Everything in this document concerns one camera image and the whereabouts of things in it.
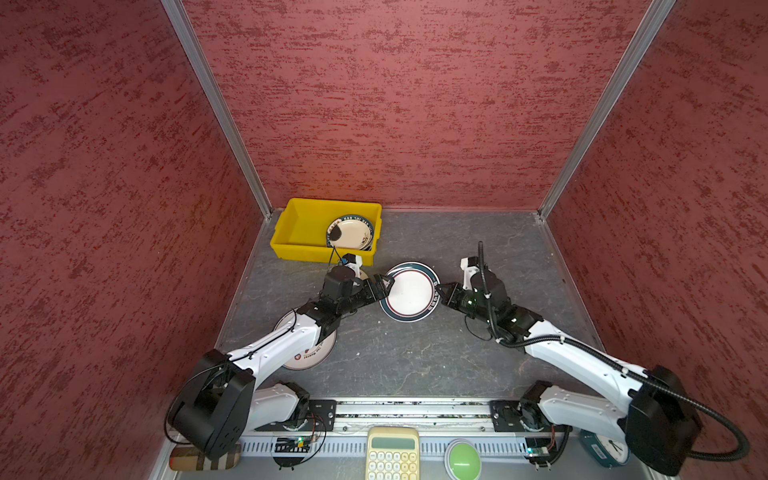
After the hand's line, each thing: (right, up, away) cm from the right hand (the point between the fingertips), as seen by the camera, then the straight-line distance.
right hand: (433, 294), depth 80 cm
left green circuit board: (-36, -35, -9) cm, 51 cm away
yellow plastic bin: (-47, +18, +31) cm, 59 cm away
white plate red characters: (-34, -19, +3) cm, 39 cm away
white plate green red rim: (-5, -1, +3) cm, 6 cm away
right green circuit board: (+24, -35, -10) cm, 44 cm away
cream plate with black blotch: (-27, +18, +29) cm, 44 cm away
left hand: (-13, +1, +4) cm, 14 cm away
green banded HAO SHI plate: (-27, +18, +29) cm, 44 cm away
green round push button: (+5, -36, -13) cm, 38 cm away
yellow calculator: (-11, -35, -12) cm, 39 cm away
